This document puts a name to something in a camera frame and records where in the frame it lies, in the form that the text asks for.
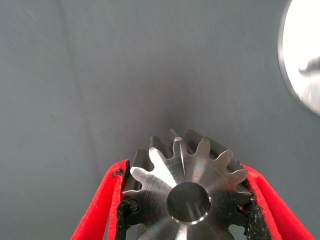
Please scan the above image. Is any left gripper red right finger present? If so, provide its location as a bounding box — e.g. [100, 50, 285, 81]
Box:
[236, 162, 316, 240]

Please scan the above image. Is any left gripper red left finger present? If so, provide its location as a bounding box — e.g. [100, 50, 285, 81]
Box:
[70, 159, 140, 240]

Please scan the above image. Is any large steel gear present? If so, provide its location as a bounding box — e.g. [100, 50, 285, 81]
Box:
[121, 128, 254, 240]

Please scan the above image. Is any dark grey table cloth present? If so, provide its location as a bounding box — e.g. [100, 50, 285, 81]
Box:
[0, 0, 320, 240]

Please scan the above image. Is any round metal plate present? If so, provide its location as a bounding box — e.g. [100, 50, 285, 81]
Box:
[276, 0, 320, 113]

